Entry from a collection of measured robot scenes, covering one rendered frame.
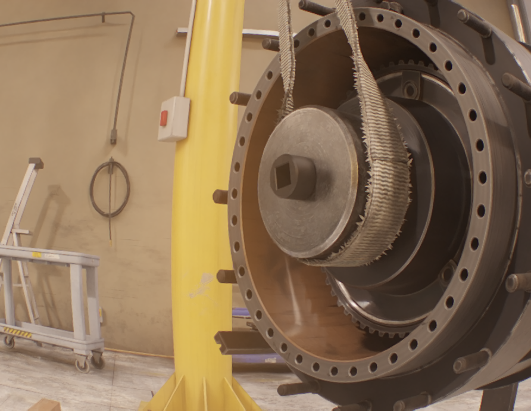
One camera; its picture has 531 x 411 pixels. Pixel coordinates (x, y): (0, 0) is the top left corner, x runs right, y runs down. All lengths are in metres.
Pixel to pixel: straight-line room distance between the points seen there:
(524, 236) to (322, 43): 0.35
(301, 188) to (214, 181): 2.59
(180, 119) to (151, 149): 3.48
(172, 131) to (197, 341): 0.91
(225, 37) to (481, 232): 2.89
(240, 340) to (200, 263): 2.33
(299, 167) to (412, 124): 0.13
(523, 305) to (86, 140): 6.31
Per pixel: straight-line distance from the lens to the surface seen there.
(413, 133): 0.72
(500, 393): 2.92
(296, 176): 0.68
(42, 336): 4.81
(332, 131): 0.68
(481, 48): 0.72
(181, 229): 3.27
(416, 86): 0.80
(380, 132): 0.68
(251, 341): 0.91
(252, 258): 0.87
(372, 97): 0.69
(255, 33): 6.96
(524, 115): 0.67
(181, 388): 3.29
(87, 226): 6.68
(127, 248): 6.66
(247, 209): 0.88
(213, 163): 3.27
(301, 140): 0.71
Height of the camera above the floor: 0.76
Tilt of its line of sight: 6 degrees up
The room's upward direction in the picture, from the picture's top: 2 degrees clockwise
